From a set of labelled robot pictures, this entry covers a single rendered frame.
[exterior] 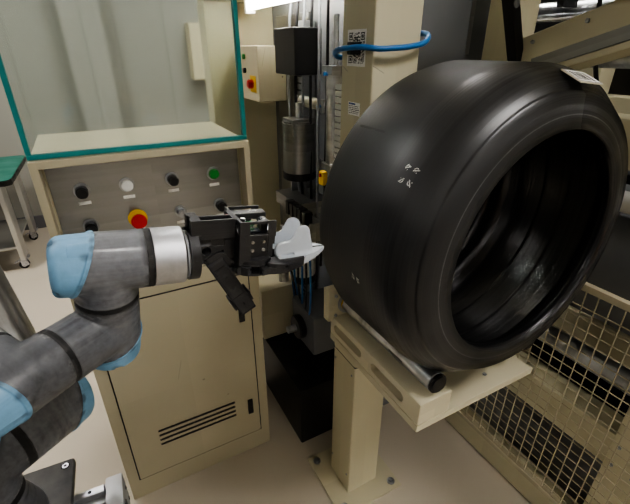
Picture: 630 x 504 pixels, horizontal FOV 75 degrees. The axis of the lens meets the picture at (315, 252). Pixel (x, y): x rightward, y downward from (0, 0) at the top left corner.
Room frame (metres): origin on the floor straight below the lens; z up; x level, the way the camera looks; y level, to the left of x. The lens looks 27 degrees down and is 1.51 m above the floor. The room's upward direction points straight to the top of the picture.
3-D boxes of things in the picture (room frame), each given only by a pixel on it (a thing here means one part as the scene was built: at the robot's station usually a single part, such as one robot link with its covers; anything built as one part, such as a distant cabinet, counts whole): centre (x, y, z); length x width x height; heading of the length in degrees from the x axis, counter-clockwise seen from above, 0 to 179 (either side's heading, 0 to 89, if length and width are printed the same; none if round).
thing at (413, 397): (0.78, -0.17, 0.84); 0.36 x 0.09 x 0.06; 28
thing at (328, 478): (1.06, -0.15, 0.01); 0.27 x 0.27 x 0.02; 28
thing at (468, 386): (0.84, -0.29, 0.80); 0.37 x 0.36 x 0.02; 118
